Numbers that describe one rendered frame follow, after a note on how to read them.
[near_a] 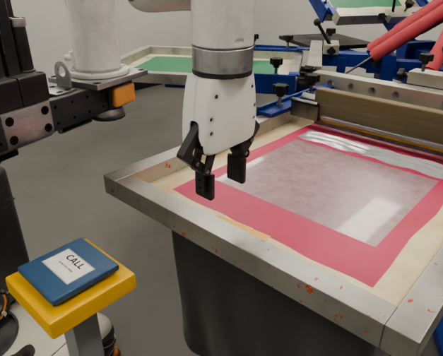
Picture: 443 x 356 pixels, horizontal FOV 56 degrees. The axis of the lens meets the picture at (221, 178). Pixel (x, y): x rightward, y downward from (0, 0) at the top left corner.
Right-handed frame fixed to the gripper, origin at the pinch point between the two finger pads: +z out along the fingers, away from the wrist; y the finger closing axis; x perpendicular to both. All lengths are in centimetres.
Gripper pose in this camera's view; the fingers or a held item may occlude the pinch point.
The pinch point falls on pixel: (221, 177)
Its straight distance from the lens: 58.6
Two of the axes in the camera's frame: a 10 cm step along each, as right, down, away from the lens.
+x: 7.3, 3.2, -6.0
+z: -0.1, 8.8, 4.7
